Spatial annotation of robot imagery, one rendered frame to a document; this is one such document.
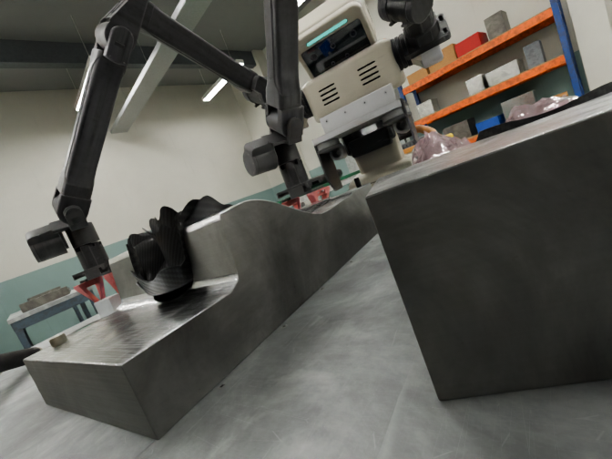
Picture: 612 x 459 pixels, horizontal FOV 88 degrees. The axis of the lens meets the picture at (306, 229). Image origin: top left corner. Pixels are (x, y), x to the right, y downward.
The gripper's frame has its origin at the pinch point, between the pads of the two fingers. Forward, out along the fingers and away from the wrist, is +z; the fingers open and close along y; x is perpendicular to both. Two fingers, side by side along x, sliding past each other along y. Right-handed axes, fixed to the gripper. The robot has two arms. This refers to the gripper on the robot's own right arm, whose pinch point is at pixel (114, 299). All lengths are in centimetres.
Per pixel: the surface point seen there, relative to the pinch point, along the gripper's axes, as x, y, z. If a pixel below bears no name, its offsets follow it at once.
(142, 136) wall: 546, -377, -236
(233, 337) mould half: -36, 54, 2
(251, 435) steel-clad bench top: -45, 59, 4
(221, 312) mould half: -36, 54, -1
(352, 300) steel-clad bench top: -29, 63, 4
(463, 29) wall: 509, 242, -143
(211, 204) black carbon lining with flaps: -28, 52, -11
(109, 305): -3.0, 1.6, 0.6
